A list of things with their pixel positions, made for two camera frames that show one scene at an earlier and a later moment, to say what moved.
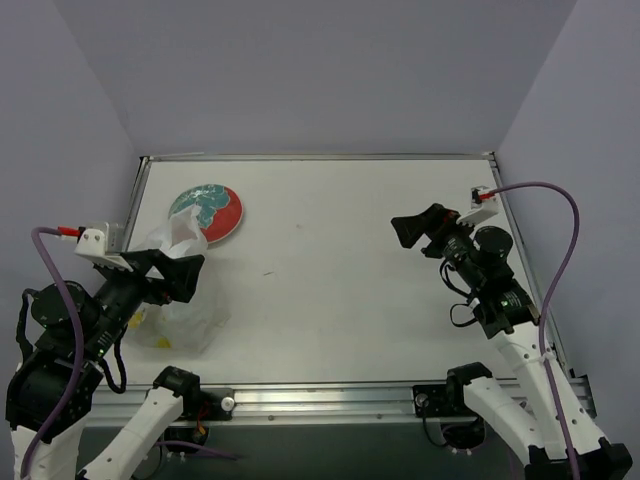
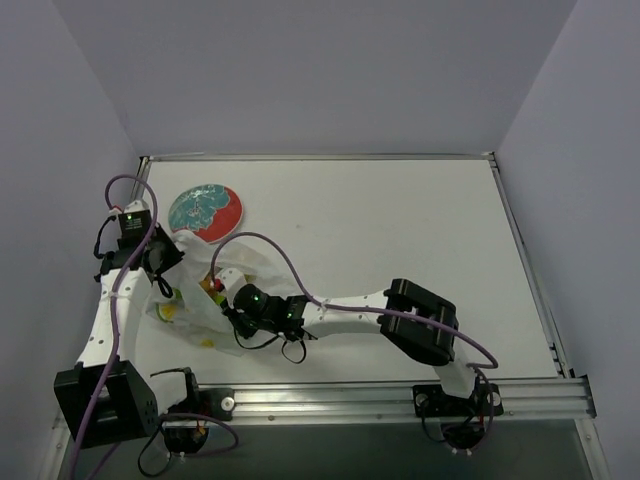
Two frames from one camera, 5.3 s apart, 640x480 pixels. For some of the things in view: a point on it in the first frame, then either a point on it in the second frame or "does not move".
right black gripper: x=440 y=233 to x=232 y=310
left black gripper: x=145 y=273 to x=167 y=248
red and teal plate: x=219 y=209 does not move
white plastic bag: x=185 y=326 to x=177 y=302
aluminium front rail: x=284 y=404 does not move
